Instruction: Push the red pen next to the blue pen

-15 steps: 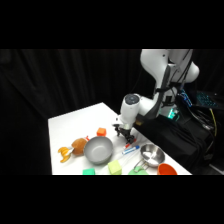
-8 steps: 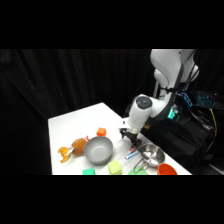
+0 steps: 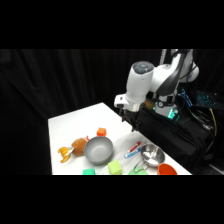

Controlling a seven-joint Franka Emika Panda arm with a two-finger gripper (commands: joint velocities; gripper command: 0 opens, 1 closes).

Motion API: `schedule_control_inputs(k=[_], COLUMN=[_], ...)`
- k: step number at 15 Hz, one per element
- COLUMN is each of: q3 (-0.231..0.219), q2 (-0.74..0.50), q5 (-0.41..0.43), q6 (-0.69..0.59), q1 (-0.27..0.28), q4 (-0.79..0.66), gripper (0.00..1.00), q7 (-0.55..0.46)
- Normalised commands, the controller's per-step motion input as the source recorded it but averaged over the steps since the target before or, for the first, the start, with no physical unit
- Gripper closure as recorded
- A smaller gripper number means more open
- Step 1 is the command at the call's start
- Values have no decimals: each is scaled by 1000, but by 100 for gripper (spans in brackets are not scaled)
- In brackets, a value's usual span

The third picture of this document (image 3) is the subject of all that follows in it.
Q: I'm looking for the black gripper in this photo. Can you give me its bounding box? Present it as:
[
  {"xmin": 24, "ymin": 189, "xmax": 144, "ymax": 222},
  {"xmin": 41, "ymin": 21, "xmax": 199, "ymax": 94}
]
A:
[{"xmin": 118, "ymin": 105, "xmax": 142, "ymax": 133}]

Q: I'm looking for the red pen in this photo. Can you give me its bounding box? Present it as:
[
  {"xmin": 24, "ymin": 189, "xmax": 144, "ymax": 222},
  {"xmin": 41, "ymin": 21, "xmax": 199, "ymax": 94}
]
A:
[{"xmin": 127, "ymin": 141, "xmax": 142, "ymax": 153}]

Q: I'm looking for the blue pen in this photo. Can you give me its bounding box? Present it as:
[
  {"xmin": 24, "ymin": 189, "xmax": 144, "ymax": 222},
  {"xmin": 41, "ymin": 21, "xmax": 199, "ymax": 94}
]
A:
[{"xmin": 123, "ymin": 147, "xmax": 143, "ymax": 160}]

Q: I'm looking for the tan wrist side attachment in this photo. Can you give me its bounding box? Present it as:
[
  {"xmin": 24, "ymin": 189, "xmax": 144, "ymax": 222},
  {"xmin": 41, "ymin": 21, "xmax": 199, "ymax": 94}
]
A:
[{"xmin": 144, "ymin": 97, "xmax": 156, "ymax": 110}]

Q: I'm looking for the orange cube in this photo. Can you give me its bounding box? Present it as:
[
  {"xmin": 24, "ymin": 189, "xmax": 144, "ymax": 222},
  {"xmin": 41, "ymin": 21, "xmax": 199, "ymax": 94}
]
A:
[{"xmin": 96, "ymin": 127, "xmax": 108, "ymax": 137}]

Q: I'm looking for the small steel pan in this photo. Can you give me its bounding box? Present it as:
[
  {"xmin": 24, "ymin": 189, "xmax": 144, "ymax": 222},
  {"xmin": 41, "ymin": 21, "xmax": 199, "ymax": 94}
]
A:
[{"xmin": 133, "ymin": 143, "xmax": 166, "ymax": 172}]

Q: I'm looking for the large grey bowl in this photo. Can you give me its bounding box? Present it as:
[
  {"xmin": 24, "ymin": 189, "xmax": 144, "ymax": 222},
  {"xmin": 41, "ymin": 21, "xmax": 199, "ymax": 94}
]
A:
[{"xmin": 83, "ymin": 135, "xmax": 115, "ymax": 165}]

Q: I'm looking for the small green light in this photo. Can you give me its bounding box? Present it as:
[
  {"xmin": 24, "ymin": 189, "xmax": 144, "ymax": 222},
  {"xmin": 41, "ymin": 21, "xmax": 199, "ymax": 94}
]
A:
[{"xmin": 167, "ymin": 109, "xmax": 181, "ymax": 123}]

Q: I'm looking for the yellow-green cube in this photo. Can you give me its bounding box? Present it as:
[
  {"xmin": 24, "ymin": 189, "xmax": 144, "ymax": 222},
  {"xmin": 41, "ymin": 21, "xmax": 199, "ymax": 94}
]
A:
[{"xmin": 107, "ymin": 159, "xmax": 123, "ymax": 175}]

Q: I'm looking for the black draped robot stand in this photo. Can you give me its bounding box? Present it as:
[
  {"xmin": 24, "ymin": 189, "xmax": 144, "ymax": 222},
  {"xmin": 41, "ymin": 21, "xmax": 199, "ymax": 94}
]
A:
[{"xmin": 134, "ymin": 103, "xmax": 216, "ymax": 176}]

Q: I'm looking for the light green flat utensil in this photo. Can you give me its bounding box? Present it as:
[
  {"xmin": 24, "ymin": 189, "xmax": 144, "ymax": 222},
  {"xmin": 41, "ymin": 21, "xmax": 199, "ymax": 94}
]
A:
[{"xmin": 128, "ymin": 165, "xmax": 150, "ymax": 176}]

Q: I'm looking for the brown orange plush toy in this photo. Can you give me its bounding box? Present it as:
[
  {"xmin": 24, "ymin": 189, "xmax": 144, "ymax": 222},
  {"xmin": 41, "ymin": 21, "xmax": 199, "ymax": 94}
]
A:
[{"xmin": 57, "ymin": 135, "xmax": 91, "ymax": 164}]

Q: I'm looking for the orange plastic bowl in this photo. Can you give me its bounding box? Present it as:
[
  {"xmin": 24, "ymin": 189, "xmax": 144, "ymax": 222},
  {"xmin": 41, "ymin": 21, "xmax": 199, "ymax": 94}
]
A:
[{"xmin": 157, "ymin": 162, "xmax": 178, "ymax": 176}]

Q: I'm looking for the blue glowing device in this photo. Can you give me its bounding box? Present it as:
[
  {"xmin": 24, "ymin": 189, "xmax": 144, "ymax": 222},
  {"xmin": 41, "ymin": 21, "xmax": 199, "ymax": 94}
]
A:
[{"xmin": 178, "ymin": 87, "xmax": 195, "ymax": 108}]

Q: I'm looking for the green cube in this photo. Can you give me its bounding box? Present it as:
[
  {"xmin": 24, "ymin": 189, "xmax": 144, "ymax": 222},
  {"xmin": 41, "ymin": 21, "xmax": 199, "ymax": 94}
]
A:
[{"xmin": 82, "ymin": 167, "xmax": 96, "ymax": 176}]

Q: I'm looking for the blue backlit keyboard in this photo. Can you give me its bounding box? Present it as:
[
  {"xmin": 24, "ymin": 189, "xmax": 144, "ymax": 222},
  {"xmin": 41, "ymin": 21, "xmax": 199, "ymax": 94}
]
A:
[{"xmin": 195, "ymin": 90, "xmax": 220, "ymax": 108}]

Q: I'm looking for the black curtain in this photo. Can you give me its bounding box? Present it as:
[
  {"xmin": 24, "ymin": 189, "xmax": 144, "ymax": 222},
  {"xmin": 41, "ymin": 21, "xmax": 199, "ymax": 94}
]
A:
[{"xmin": 0, "ymin": 49, "xmax": 224, "ymax": 176}]

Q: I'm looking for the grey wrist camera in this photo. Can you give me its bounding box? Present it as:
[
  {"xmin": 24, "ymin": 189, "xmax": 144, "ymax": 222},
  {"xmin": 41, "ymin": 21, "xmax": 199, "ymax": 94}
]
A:
[{"xmin": 113, "ymin": 93, "xmax": 129, "ymax": 109}]

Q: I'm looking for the yellow cable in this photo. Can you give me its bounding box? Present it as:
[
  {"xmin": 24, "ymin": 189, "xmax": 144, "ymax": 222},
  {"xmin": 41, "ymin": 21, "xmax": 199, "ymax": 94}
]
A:
[{"xmin": 208, "ymin": 107, "xmax": 218, "ymax": 138}]

